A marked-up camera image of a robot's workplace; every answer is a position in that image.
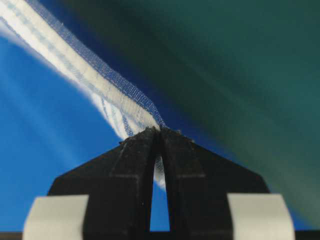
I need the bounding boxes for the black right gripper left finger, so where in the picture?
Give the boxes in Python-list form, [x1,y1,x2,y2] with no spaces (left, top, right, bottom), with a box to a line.
[22,128,157,240]

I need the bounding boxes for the green backdrop sheet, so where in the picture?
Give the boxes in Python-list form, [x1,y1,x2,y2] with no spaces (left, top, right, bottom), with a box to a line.
[53,0,320,226]

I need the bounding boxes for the blue striped white towel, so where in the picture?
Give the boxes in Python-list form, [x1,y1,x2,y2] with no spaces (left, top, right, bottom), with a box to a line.
[0,0,167,192]

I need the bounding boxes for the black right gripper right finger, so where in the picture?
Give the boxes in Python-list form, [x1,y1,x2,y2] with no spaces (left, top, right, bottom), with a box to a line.
[160,128,295,240]

